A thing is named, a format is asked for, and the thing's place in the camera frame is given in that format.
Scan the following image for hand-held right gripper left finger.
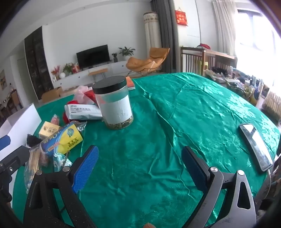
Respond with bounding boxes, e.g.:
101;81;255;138
23;145;99;228

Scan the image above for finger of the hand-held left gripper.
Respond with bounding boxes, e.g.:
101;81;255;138
0;135;11;151
0;146;30;167

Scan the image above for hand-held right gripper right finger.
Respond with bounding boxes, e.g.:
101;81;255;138
182;145;257;228

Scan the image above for black mesh sponge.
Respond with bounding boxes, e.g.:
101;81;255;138
26;134;42;148

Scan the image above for white storage box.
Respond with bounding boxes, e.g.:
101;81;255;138
0;103;43;152

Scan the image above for pack of bamboo sticks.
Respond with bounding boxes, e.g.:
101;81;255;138
24;145;45;194

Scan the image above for teal patterned packet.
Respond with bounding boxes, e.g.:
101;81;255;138
52;152;73;173

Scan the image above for blue yellow tissue packet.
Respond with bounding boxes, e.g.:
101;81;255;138
41;122;84;157

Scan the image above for small yellow box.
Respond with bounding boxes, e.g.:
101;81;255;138
38;121;61;141

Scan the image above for silver foil packet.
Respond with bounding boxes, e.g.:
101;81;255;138
73;121;87;133

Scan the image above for wooden dining chair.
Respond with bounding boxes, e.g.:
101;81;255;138
9;89;22;110

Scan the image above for red round object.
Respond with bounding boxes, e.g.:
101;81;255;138
63;100;78;123

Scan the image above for white wet wipes packet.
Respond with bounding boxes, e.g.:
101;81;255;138
64;104;103;121

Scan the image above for green satin tablecloth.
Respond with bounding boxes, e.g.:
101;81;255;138
12;72;281;228

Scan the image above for smartphone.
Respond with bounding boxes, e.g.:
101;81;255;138
239;123;274;172

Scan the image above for cardboard box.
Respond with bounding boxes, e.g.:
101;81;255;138
41;86;63;103

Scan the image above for clear jar with black lid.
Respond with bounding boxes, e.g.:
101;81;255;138
92;76;134;130

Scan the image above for dark bookcase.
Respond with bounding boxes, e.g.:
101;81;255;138
24;26;53;100

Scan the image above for red flowers in vase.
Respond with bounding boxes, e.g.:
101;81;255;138
51;65;61;81

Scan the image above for orange book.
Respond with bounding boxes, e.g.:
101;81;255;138
126;76;136;91

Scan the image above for windowsill clutter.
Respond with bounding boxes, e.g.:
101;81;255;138
204;66;270;106

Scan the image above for wooden stool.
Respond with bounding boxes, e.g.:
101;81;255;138
88;68;108;84

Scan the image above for leafy green plant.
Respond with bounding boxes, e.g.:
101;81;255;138
63;62;76;76

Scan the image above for radiator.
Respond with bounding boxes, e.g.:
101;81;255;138
264;90;281;119

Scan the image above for white television cabinet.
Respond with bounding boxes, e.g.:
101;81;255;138
53;60;132;88

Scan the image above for black television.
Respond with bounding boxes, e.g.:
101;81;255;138
76;44;110;71

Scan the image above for orange lounge chair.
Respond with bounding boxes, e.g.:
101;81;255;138
126;47;170;77

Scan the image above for large potted plant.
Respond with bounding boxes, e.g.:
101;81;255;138
118;46;136;61

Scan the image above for grey curtain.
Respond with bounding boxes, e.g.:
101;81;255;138
151;0;178;74

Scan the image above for window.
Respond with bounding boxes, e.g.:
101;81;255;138
237;9;281;88

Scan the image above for standing air conditioner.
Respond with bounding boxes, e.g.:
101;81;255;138
143;12;164;73

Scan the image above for white curtain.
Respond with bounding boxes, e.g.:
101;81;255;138
212;0;238;57

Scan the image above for red wall hanging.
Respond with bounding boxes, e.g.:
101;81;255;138
175;9;188;27

